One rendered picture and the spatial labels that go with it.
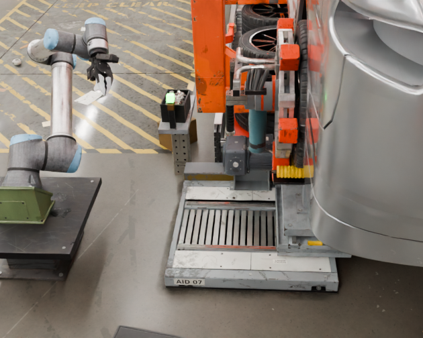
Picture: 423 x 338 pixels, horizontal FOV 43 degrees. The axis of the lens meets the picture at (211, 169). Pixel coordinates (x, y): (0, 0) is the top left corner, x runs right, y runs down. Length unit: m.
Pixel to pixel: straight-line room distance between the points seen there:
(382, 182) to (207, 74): 1.63
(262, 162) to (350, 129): 1.54
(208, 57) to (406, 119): 1.67
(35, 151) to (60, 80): 0.46
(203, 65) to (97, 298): 1.31
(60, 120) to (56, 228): 0.56
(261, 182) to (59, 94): 1.25
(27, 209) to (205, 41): 1.22
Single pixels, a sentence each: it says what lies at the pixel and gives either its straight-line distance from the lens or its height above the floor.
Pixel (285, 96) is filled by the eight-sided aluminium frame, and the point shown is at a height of 0.98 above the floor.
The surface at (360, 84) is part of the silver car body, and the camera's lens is 1.37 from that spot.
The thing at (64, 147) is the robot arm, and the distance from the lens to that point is 2.77.
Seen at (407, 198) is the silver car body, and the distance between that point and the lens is 1.49.
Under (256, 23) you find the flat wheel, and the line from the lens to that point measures 4.50.
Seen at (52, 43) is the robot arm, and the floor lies 1.11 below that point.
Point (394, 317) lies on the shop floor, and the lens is 2.65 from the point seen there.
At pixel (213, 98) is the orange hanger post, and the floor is 0.62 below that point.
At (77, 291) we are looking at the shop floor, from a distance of 2.77.
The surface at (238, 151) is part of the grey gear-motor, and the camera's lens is 2.89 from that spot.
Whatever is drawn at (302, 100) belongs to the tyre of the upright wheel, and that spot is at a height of 0.98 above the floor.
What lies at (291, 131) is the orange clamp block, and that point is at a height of 0.87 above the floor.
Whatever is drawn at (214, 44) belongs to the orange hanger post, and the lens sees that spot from 2.83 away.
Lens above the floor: 1.96
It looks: 35 degrees down
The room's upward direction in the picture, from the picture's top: 3 degrees counter-clockwise
